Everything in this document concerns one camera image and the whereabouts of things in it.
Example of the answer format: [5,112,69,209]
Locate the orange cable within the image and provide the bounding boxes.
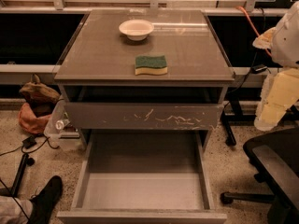
[235,5,273,58]

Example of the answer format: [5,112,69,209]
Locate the clear plastic bin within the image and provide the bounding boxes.
[44,100,85,151]

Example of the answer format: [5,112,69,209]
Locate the green and yellow sponge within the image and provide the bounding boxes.
[135,55,168,76]

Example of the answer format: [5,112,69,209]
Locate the grey trouser leg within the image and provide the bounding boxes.
[0,196,33,224]

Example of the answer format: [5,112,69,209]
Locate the open grey bottom drawer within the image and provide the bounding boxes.
[58,131,227,224]

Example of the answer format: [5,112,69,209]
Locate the brown and orange cloth bag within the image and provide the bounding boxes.
[18,74,60,134]

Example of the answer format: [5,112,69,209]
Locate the grey drawer cabinet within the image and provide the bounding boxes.
[55,9,234,141]

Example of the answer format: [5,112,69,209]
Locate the black power adapter with cable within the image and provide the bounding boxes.
[0,136,59,157]

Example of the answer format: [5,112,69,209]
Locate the black office chair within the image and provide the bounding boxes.
[220,128,299,224]

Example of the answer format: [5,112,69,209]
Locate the black shoe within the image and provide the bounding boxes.
[28,175,63,224]

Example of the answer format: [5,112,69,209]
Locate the white paper bowl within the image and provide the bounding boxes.
[119,20,154,41]

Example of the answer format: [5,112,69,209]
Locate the black tripod leg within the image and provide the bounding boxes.
[10,153,35,197]

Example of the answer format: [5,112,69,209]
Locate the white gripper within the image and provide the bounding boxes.
[252,2,299,131]

